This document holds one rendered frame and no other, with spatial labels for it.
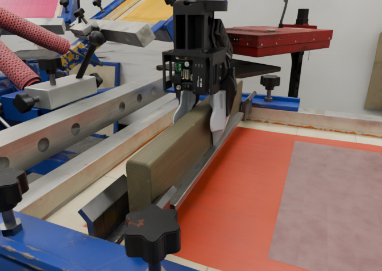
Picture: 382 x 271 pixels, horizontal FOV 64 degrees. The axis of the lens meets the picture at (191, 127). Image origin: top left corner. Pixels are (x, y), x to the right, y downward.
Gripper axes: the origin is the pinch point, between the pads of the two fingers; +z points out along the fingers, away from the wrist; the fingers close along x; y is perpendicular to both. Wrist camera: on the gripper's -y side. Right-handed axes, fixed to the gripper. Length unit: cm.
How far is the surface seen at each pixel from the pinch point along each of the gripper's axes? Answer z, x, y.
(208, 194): 6.0, 3.5, 7.6
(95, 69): 35, -182, -195
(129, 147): 4.3, -13.7, 1.4
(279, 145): 5.9, 10.8, -13.6
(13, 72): -5.9, -46.5, -4.2
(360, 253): 6.0, 22.7, 12.1
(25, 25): -15, -61, -22
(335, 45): 4, 25, -200
